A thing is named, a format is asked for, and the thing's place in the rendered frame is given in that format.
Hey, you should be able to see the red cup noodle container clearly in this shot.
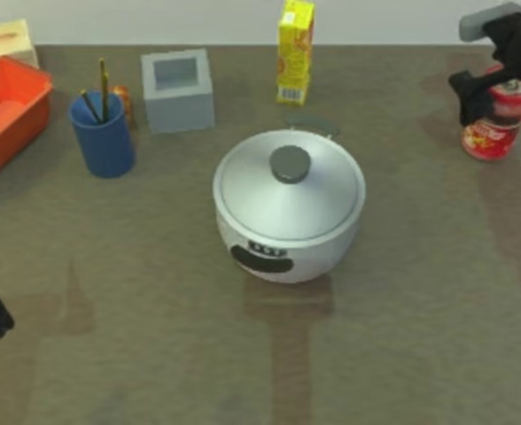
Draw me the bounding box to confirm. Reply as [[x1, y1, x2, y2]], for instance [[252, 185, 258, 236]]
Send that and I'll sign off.
[[459, 66, 521, 161]]

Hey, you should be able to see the yellow carton box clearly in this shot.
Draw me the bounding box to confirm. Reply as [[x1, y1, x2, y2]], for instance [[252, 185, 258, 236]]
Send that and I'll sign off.
[[276, 0, 317, 106]]

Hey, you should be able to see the silver kitchen pot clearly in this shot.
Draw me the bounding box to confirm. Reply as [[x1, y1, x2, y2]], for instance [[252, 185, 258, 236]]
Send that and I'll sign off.
[[213, 113, 366, 284]]

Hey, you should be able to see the silver pot lid, grey knob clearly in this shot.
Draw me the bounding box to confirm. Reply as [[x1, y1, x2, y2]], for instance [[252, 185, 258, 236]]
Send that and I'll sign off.
[[212, 130, 367, 243]]

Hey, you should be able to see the grey open cube box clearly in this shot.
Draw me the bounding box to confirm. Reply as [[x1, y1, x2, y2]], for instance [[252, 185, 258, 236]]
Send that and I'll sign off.
[[140, 47, 216, 135]]

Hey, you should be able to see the small orange packet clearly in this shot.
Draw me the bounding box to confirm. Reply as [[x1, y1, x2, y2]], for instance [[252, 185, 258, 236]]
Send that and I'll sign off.
[[113, 85, 134, 129]]

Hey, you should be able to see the blue cup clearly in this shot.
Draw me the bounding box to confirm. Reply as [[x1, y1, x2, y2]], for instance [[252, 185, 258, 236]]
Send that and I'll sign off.
[[68, 89, 136, 180]]

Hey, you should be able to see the long olive stick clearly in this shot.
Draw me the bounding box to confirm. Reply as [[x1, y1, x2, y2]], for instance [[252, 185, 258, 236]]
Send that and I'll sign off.
[[98, 57, 110, 123]]

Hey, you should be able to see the short dark stick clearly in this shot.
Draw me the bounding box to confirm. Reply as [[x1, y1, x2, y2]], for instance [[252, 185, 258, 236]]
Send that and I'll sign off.
[[80, 89, 103, 123]]

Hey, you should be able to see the orange plastic bin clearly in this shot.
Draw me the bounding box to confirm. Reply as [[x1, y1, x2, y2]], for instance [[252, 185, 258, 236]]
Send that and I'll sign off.
[[0, 55, 55, 187]]

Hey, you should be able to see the beige cardboard box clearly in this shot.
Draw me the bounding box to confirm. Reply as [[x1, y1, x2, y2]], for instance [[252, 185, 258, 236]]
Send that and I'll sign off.
[[0, 19, 40, 70]]

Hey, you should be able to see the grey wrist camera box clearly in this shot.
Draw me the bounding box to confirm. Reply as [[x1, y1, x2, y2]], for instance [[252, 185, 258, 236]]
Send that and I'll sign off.
[[459, 1, 521, 43]]

